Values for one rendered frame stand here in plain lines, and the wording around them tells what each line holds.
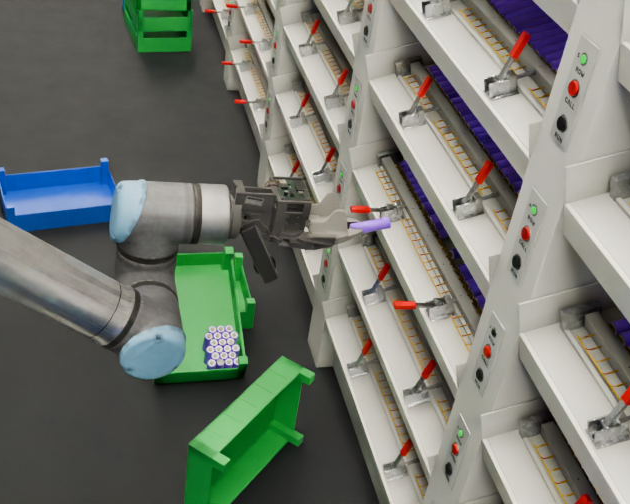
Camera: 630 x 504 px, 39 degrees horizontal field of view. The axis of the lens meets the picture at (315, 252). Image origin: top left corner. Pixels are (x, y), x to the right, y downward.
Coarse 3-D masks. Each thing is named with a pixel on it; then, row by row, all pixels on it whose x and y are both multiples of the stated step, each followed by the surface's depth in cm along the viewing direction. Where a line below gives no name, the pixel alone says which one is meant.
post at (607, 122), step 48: (576, 48) 98; (624, 96) 94; (576, 144) 98; (624, 144) 98; (528, 192) 109; (528, 288) 110; (480, 336) 123; (528, 384) 119; (480, 432) 124; (432, 480) 142; (480, 480) 130
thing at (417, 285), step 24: (384, 144) 175; (360, 168) 177; (360, 192) 175; (384, 192) 170; (384, 240) 161; (408, 240) 158; (408, 264) 153; (456, 264) 152; (408, 288) 150; (432, 288) 148; (432, 336) 140; (456, 336) 139; (456, 360) 135; (456, 384) 132
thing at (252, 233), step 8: (240, 232) 135; (248, 232) 135; (256, 232) 136; (248, 240) 136; (256, 240) 137; (248, 248) 137; (256, 248) 137; (264, 248) 138; (256, 256) 138; (264, 256) 139; (272, 256) 142; (256, 264) 139; (264, 264) 140; (272, 264) 140; (256, 272) 142; (264, 272) 140; (272, 272) 141; (264, 280) 141; (272, 280) 142
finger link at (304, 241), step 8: (304, 232) 137; (288, 240) 136; (296, 240) 136; (304, 240) 135; (312, 240) 136; (320, 240) 137; (328, 240) 137; (304, 248) 136; (312, 248) 136; (320, 248) 137
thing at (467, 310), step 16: (384, 160) 174; (384, 176) 172; (400, 176) 169; (400, 192) 165; (416, 208) 161; (416, 224) 158; (416, 240) 156; (432, 240) 154; (432, 256) 152; (448, 272) 147; (448, 288) 146; (464, 304) 141
